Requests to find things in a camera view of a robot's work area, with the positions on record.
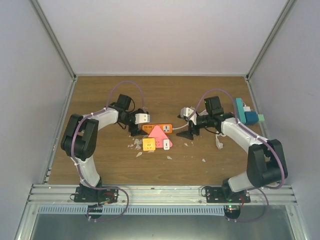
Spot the aluminium front rail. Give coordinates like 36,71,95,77
27,184,298,206

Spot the yellow cube adapter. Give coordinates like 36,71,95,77
142,138,156,152

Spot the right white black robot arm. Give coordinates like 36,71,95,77
177,96,288,203

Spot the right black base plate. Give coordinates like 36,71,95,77
200,185,251,204

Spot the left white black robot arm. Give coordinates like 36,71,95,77
60,94,151,202

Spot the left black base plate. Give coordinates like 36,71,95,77
69,184,119,204

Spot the left aluminium frame post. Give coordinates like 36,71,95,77
29,0,77,82

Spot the aluminium frame post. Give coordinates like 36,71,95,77
29,0,77,82
244,0,297,82

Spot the white cord of orange strip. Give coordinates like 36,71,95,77
171,123,191,131

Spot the light green plug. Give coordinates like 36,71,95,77
257,114,265,122

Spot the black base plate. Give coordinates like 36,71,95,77
200,185,251,204
69,184,119,204

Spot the teal power strip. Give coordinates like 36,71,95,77
235,97,247,124

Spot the right aluminium frame post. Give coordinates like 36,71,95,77
244,0,297,82

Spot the grey slotted cable duct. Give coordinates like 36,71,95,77
38,204,225,217

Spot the pink triangular socket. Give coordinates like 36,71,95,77
146,126,173,149

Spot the blue cube adapter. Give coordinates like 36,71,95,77
244,111,259,126

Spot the white plug adapter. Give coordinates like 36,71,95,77
163,139,171,151

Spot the white cord of teal strip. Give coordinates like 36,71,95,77
214,132,227,151

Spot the orange power strip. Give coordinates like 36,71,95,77
142,123,173,134

